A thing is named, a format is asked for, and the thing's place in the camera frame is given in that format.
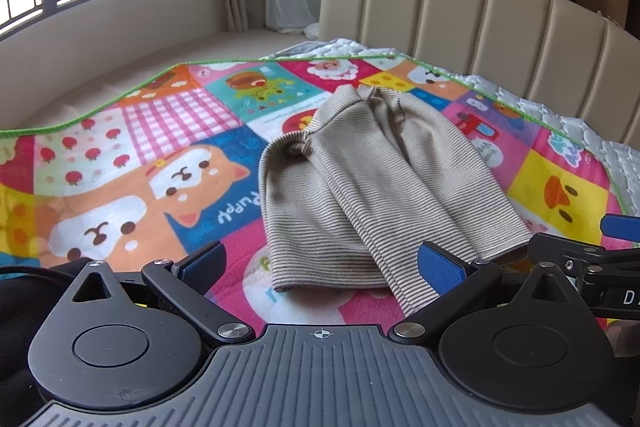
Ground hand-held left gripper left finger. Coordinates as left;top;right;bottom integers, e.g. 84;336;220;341
65;241;256;348

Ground beige bay window seat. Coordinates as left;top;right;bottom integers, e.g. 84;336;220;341
0;27;321;132

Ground beige striped clothes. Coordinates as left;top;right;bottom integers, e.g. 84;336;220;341
257;84;535;319

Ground white quilted mattress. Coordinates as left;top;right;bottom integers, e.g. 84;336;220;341
260;38;640;228

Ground colourful cartoon printed blanket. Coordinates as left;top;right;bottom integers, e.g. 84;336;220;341
0;56;632;325

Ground beige padded headboard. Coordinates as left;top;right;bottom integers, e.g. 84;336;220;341
319;0;640;148

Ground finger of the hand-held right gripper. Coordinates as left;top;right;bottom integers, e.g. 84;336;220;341
600;213;640;245
527;232;608;275

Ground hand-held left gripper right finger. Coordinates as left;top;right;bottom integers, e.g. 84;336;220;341
390;241;596;345

